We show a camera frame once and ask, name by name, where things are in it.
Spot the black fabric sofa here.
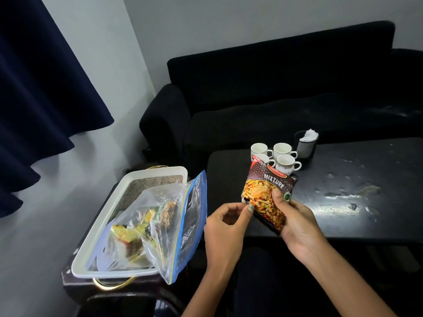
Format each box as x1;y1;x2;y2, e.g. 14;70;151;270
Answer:
139;20;423;169

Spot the maroon mixture snack packet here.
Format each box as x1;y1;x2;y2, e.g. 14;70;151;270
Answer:
241;155;299;236

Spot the navy blue curtain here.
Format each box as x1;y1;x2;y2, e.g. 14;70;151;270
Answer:
0;0;115;218

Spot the person's right hand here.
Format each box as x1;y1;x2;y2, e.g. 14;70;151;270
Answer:
271;188;328;265

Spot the black table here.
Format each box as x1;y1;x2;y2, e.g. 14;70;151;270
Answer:
206;137;423;245

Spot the person's right forearm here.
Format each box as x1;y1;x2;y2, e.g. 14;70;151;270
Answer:
303;246;397;317

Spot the black mug with tissue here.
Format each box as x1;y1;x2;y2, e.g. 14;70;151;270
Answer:
294;130;319;159

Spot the person's left hand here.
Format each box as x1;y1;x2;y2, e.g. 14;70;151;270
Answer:
204;202;255;272

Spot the stack of white napkins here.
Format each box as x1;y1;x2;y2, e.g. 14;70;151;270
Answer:
299;129;319;143

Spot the patterned white cup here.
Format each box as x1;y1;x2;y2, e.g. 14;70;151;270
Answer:
275;154;302;176
252;153;276;167

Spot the plain white cup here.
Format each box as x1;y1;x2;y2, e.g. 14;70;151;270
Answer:
273;142;298;159
250;143;274;157

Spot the dark brown glossy side table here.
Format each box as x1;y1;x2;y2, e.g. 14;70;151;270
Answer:
61;181;199;307

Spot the white tray with printed base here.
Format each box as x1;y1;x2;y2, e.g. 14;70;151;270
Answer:
71;166;188;280

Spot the clear zip bag blue seal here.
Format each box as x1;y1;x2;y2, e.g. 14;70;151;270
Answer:
96;170;208;285

